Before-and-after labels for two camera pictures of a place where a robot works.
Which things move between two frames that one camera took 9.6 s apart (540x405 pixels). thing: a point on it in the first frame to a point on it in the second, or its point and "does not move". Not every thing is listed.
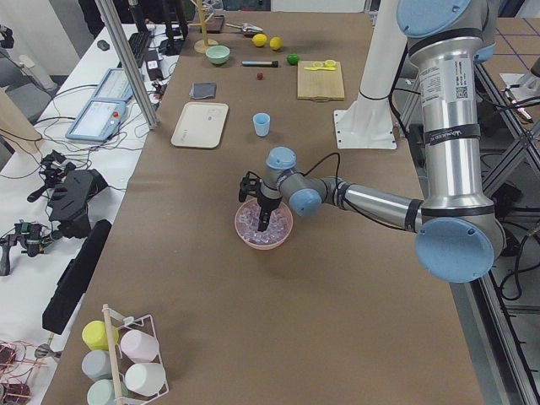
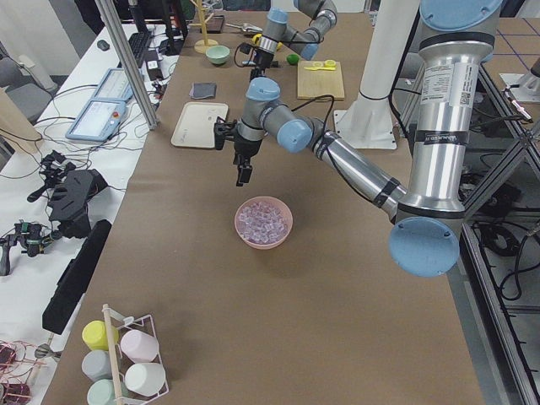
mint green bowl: [218, 54] does not move
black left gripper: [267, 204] to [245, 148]
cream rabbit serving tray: [201, 125] does not move
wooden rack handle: [113, 358] does not move
